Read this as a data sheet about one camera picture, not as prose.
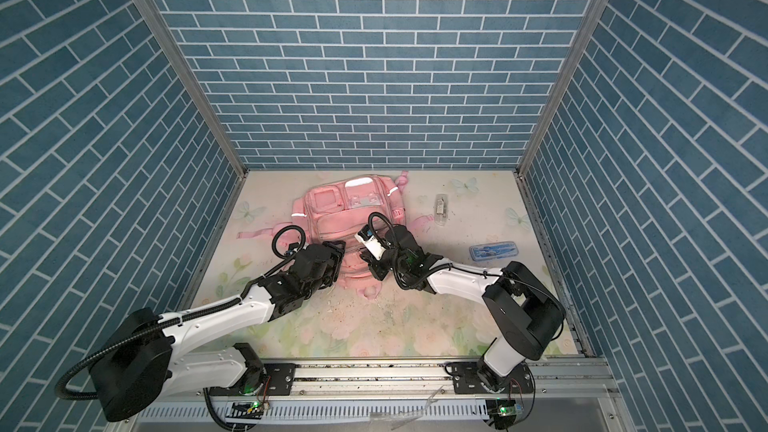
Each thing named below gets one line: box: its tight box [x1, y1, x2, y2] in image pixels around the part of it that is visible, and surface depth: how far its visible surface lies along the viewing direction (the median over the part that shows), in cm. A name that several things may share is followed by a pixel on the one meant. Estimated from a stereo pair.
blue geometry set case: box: [469, 241, 519, 261], surface depth 98 cm
